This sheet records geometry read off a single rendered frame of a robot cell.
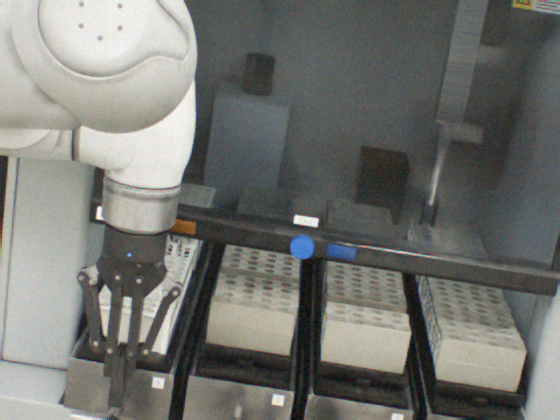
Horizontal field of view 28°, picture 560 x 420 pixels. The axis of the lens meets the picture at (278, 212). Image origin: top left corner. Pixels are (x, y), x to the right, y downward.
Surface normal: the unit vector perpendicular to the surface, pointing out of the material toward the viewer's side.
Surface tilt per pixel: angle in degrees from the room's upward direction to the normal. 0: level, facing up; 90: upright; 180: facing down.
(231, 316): 90
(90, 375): 90
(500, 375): 90
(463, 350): 90
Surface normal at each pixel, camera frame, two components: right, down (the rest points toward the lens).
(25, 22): -0.52, 0.08
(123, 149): -0.11, 0.37
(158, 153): 0.31, 0.41
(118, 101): 0.35, 0.87
